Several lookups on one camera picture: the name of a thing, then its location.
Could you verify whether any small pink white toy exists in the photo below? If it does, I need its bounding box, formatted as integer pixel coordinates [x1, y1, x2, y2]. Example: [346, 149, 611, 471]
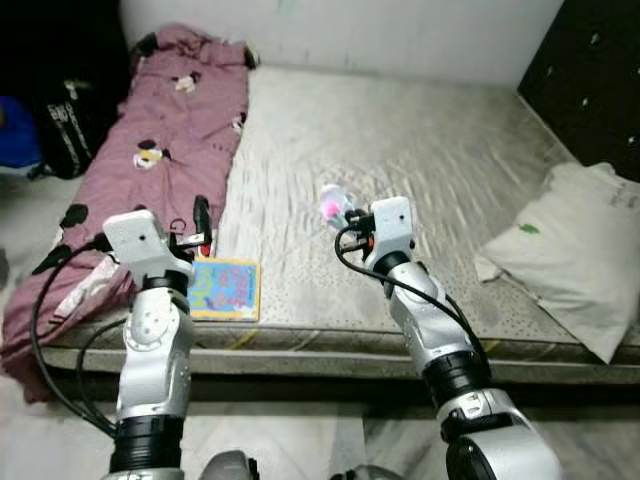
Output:
[319, 184, 358, 231]

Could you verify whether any beige pillow with green mark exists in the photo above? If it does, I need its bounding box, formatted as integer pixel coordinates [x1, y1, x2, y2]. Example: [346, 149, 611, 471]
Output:
[473, 162, 640, 364]

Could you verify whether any white quilted mattress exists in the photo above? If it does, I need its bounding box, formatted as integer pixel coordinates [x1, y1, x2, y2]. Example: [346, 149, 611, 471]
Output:
[40, 65, 640, 353]

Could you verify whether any pink cartoon print blanket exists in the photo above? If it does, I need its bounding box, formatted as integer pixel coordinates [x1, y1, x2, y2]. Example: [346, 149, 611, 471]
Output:
[0, 25, 251, 401]

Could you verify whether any grey bed base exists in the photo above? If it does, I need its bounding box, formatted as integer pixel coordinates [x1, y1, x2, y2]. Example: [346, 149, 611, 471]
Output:
[45, 345, 640, 386]

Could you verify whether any black backpack with white print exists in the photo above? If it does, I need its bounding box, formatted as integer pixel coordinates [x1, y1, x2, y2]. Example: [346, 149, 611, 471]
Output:
[28, 70, 126, 183]

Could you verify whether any blue bag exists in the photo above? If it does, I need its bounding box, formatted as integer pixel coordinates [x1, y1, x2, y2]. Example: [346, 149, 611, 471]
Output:
[0, 97, 41, 179]

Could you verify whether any grey robot right leg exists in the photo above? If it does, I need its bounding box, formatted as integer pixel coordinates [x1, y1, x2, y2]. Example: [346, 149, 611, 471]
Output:
[330, 465, 401, 480]

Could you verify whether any dark tufted headboard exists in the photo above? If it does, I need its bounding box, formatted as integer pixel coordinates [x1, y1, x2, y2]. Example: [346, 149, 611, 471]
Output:
[517, 0, 640, 183]

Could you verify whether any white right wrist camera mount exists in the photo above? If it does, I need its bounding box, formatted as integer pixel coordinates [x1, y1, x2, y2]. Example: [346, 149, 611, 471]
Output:
[372, 197, 414, 256]

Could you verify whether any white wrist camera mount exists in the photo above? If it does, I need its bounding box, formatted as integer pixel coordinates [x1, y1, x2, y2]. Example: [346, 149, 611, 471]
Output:
[102, 209, 196, 286]
[372, 197, 414, 256]

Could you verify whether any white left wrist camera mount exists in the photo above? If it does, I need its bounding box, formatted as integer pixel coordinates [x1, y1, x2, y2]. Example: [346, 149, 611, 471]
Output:
[102, 209, 196, 286]

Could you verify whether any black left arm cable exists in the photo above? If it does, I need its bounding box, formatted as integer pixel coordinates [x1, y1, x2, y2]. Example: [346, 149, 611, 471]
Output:
[28, 235, 131, 441]

